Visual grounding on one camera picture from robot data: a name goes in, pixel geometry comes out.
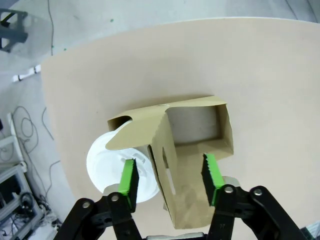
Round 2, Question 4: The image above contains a clear floor mat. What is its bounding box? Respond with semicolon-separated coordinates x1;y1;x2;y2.
0;8;55;60

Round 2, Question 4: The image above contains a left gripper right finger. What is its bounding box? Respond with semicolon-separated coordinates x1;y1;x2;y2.
201;152;307;240

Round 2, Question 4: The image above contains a brown cardboard drink carrier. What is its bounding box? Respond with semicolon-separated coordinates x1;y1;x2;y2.
106;95;235;230

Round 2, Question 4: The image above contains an aluminium frame rack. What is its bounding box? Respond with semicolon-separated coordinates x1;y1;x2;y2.
0;112;42;240

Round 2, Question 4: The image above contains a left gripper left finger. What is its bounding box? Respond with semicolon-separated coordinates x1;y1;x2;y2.
56;158;144;240

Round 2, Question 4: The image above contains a dark chair base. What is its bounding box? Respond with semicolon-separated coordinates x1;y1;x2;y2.
0;8;29;54

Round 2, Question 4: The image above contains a thin black floor cable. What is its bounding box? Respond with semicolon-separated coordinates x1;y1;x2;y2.
47;0;55;56

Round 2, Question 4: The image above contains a coiled grey floor cable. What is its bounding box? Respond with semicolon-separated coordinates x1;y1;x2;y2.
11;105;62;191

